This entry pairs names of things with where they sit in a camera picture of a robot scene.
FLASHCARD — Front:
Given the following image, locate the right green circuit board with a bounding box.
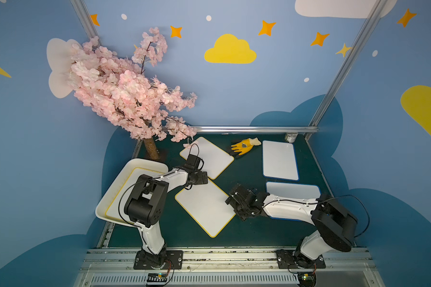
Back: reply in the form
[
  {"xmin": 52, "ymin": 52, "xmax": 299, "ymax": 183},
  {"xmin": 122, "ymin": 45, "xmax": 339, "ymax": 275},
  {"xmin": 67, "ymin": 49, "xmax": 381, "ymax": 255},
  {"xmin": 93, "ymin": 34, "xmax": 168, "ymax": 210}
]
[{"xmin": 297, "ymin": 273, "xmax": 317, "ymax": 287}]

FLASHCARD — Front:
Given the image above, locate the aluminium front rail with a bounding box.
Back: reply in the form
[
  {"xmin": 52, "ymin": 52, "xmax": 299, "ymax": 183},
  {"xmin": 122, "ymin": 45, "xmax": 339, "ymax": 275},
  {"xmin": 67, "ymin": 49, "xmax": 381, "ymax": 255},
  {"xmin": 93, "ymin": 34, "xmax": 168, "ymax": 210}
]
[{"xmin": 74, "ymin": 247, "xmax": 384, "ymax": 287}]

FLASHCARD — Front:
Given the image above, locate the horizontal aluminium back bar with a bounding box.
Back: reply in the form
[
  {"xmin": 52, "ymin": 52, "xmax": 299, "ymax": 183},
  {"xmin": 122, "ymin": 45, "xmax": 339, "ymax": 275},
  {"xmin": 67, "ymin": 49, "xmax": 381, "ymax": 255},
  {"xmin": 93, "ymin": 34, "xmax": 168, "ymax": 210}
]
[{"xmin": 193, "ymin": 126, "xmax": 318, "ymax": 134}]

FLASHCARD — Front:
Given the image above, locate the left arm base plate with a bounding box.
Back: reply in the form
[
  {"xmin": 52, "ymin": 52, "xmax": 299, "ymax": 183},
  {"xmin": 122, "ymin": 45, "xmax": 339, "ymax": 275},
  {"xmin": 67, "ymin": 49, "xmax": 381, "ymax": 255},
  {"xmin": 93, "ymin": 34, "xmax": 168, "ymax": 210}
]
[{"xmin": 133, "ymin": 250, "xmax": 183, "ymax": 270}]

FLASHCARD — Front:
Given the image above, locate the white plastic storage box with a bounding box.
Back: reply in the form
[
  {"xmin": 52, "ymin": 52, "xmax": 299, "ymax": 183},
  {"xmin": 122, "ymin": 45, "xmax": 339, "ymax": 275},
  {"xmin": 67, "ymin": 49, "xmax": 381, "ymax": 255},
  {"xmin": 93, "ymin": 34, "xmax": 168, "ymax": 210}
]
[{"xmin": 95, "ymin": 158, "xmax": 170, "ymax": 228}]

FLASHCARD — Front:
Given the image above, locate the blue-edged whiteboard front right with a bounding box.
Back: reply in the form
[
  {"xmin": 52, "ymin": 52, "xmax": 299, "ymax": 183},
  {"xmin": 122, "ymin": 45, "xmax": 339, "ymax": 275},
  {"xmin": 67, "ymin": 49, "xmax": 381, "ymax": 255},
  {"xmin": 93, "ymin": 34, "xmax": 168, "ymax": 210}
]
[{"xmin": 263, "ymin": 182, "xmax": 322, "ymax": 225}]

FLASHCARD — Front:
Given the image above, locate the left aluminium frame post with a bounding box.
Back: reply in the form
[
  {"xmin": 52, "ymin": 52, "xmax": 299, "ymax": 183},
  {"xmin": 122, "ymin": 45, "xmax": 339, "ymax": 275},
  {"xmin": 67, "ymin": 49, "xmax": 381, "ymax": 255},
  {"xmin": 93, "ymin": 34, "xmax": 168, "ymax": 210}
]
[{"xmin": 70, "ymin": 0, "xmax": 99, "ymax": 39}]

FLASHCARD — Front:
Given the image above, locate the pink cherry blossom tree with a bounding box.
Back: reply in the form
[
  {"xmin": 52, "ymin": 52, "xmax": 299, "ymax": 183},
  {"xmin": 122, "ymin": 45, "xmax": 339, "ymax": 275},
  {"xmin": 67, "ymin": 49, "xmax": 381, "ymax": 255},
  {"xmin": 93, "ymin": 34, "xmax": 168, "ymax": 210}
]
[{"xmin": 68, "ymin": 28, "xmax": 197, "ymax": 160}]

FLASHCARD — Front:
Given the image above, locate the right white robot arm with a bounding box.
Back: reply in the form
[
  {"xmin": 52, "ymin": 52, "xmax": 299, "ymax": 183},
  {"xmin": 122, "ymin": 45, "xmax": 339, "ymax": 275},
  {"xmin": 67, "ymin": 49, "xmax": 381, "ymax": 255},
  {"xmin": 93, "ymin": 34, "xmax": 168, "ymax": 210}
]
[{"xmin": 225, "ymin": 182, "xmax": 361, "ymax": 269}]

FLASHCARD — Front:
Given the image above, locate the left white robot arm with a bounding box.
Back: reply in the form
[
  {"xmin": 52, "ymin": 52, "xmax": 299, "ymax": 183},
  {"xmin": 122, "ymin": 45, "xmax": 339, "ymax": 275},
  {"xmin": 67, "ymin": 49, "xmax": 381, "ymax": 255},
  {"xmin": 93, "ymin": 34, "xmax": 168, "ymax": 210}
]
[{"xmin": 118, "ymin": 154, "xmax": 208, "ymax": 269}]

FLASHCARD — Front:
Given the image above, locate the aluminium frame post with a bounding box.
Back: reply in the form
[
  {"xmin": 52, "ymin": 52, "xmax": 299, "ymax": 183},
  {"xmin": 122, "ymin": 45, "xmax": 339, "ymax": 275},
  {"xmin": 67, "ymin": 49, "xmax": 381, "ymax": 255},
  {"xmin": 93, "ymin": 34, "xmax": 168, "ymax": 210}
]
[
  {"xmin": 70, "ymin": 0, "xmax": 99, "ymax": 39},
  {"xmin": 304, "ymin": 0, "xmax": 388, "ymax": 141}
]

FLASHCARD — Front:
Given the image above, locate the green circuit board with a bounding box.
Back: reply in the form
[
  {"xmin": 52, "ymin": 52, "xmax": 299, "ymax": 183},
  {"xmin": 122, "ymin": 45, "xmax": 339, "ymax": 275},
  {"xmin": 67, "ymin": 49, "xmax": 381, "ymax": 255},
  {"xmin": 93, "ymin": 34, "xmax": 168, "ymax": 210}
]
[
  {"xmin": 297, "ymin": 273, "xmax": 317, "ymax": 287},
  {"xmin": 146, "ymin": 273, "xmax": 168, "ymax": 287}
]

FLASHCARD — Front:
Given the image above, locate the blue-edged whiteboard back right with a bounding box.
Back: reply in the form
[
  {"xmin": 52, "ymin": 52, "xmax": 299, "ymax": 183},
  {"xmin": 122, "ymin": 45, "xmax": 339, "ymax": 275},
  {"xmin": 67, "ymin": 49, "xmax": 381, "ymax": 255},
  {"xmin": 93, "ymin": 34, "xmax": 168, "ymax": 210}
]
[{"xmin": 262, "ymin": 141, "xmax": 299, "ymax": 181}]

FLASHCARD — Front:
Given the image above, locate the blue-edged whiteboard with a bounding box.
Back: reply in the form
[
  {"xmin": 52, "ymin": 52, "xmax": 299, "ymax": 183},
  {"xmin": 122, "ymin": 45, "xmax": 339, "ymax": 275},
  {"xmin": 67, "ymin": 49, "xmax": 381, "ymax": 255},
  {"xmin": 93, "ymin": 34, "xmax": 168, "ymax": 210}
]
[
  {"xmin": 263, "ymin": 182, "xmax": 322, "ymax": 225},
  {"xmin": 262, "ymin": 141, "xmax": 299, "ymax": 181}
]

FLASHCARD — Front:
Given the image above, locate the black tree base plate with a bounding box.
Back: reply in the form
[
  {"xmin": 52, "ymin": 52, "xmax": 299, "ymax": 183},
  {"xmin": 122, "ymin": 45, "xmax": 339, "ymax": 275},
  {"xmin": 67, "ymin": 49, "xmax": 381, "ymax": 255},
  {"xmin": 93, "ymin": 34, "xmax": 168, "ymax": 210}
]
[{"xmin": 146, "ymin": 149, "xmax": 168, "ymax": 164}]

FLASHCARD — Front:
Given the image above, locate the yellow-edged whiteboard back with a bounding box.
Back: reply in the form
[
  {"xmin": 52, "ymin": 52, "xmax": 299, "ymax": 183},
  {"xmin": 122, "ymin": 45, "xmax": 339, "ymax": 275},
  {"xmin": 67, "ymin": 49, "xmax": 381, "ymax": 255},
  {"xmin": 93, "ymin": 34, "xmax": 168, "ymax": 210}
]
[{"xmin": 180, "ymin": 136, "xmax": 234, "ymax": 179}]

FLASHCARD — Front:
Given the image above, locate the left green circuit board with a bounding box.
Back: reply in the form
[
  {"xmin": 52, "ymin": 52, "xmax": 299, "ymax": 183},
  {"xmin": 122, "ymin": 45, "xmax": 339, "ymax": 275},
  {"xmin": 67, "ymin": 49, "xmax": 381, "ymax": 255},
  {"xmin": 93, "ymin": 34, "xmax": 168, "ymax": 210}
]
[{"xmin": 146, "ymin": 273, "xmax": 168, "ymax": 287}]

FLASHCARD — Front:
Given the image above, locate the yellow black work glove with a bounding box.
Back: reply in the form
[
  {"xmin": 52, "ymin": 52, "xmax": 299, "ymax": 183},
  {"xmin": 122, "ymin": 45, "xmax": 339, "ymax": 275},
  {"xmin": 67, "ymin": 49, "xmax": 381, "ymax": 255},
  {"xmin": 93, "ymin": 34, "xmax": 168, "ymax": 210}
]
[{"xmin": 229, "ymin": 138, "xmax": 262, "ymax": 157}]

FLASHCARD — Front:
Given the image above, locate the right aluminium frame post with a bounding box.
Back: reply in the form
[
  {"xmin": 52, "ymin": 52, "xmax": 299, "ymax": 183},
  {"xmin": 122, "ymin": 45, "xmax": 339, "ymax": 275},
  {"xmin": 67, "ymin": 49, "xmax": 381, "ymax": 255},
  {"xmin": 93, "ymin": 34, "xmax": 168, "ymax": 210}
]
[{"xmin": 304, "ymin": 0, "xmax": 388, "ymax": 141}]

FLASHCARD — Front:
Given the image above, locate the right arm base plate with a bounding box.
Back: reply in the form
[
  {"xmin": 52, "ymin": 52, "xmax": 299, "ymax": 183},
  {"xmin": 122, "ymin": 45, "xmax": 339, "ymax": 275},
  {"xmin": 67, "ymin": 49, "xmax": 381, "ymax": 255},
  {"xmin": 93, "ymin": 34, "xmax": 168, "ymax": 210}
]
[{"xmin": 275, "ymin": 249, "xmax": 326, "ymax": 270}]

